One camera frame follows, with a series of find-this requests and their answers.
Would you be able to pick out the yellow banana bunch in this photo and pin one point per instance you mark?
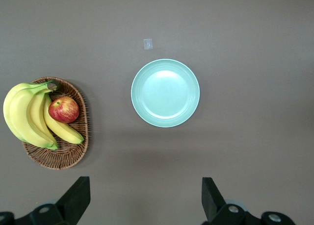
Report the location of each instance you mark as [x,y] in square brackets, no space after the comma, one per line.
[22,117]

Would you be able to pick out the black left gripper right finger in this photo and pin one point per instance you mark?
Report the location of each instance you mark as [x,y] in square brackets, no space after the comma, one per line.
[213,203]

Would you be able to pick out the red apple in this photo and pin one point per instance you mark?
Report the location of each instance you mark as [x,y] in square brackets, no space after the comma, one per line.
[64,109]

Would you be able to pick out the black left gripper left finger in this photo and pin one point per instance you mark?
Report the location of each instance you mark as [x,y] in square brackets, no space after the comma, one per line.
[73,200]

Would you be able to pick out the large table cover sheet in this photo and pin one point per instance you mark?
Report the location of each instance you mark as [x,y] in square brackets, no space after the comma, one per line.
[245,63]

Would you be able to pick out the brown wicker basket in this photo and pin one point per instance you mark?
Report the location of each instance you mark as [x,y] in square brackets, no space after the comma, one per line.
[61,158]

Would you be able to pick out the light green round plate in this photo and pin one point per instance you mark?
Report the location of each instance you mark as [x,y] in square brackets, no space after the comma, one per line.
[165,92]

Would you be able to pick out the small clear tape piece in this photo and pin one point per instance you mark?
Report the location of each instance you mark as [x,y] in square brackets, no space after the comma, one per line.
[148,44]

